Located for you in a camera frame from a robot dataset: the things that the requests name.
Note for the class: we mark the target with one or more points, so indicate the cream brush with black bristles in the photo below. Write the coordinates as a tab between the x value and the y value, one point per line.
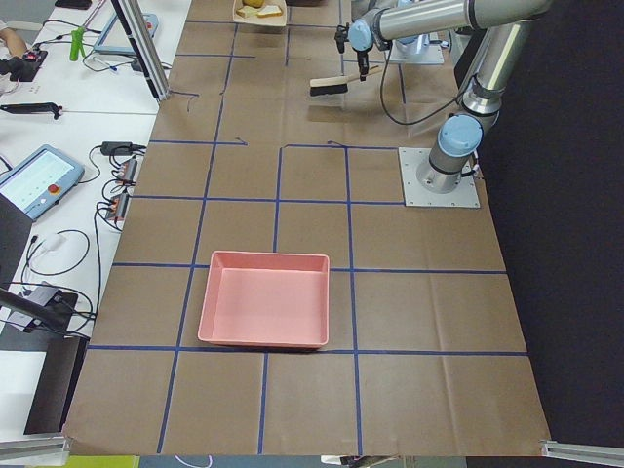
338	84

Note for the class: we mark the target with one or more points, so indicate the aluminium frame post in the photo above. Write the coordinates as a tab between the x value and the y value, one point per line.
132	20

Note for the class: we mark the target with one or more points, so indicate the cream plastic dustpan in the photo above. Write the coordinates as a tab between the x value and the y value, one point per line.
270	22

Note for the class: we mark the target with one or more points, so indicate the black handle tool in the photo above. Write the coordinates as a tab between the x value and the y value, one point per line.
33	108

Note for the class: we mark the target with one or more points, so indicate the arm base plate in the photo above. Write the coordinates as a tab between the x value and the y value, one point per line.
425	187

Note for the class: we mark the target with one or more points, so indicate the black power adapter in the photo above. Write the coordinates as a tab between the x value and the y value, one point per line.
120	148

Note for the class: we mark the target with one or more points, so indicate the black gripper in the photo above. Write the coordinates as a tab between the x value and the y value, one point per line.
361	59

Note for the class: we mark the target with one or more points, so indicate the blue teach pendant near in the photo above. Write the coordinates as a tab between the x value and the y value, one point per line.
40	181

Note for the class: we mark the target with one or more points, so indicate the blue teach pendant far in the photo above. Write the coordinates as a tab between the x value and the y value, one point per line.
113	39

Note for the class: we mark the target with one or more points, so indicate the pink plastic bin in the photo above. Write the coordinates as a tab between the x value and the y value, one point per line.
267	300

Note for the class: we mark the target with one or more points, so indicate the yellow lemon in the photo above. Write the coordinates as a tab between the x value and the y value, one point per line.
254	3

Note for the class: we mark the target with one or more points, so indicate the blue teach pendant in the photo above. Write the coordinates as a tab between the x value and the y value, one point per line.
40	181
113	39

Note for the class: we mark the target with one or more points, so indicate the green plastic tool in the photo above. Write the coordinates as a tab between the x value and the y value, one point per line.
77	44

